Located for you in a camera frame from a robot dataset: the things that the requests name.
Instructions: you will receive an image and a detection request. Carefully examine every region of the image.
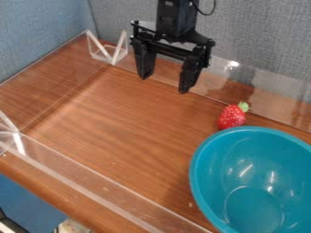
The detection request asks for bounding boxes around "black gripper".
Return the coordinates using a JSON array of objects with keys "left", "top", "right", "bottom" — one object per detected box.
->
[{"left": 129, "top": 20, "right": 215, "bottom": 94}]

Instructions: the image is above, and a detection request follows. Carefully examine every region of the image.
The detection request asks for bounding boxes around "black cable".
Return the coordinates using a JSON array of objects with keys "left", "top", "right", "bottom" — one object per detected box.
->
[{"left": 191, "top": 0, "right": 218, "bottom": 16}]

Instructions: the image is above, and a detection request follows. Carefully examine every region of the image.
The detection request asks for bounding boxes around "blue plastic bowl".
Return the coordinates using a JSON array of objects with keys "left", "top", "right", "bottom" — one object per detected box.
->
[{"left": 190, "top": 127, "right": 311, "bottom": 233}]

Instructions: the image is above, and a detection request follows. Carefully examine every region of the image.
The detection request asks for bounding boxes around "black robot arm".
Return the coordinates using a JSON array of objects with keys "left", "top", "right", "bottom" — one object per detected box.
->
[{"left": 129, "top": 0, "right": 215, "bottom": 94}]

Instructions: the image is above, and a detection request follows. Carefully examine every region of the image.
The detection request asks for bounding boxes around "red toy strawberry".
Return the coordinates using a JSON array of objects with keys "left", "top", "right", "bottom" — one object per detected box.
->
[{"left": 218, "top": 102, "right": 250, "bottom": 129}]

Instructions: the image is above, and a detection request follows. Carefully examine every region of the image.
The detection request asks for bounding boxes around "clear acrylic front barrier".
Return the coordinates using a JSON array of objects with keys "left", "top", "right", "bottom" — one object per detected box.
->
[{"left": 0, "top": 111, "right": 211, "bottom": 233}]

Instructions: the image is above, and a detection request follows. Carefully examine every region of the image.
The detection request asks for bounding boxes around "clear acrylic barrier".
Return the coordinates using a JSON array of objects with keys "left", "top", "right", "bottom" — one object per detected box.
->
[
  {"left": 85, "top": 30, "right": 311, "bottom": 132},
  {"left": 0, "top": 30, "right": 92, "bottom": 89},
  {"left": 0, "top": 111, "right": 211, "bottom": 233}
]

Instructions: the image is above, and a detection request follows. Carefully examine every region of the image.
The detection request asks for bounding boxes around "clear acrylic back barrier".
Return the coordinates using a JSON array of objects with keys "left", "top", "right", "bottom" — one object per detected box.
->
[{"left": 85, "top": 30, "right": 311, "bottom": 132}]

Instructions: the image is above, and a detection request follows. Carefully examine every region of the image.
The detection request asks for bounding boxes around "clear acrylic left barrier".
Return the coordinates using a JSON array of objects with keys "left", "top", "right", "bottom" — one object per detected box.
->
[{"left": 0, "top": 30, "right": 92, "bottom": 89}]

